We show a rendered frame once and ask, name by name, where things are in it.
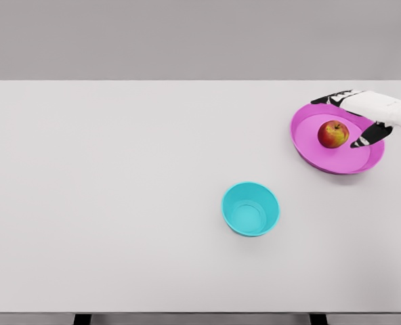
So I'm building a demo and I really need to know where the blue bowl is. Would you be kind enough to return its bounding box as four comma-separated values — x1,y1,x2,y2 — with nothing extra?
221,181,281,238

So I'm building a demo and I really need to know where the pink plate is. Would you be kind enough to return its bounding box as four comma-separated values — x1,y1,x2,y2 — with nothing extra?
290,102,385,175

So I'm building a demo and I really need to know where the red yellow apple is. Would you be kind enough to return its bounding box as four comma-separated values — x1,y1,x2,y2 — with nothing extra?
317,120,350,150

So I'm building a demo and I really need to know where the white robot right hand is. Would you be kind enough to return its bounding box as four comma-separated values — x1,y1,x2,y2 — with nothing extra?
310,88,401,150

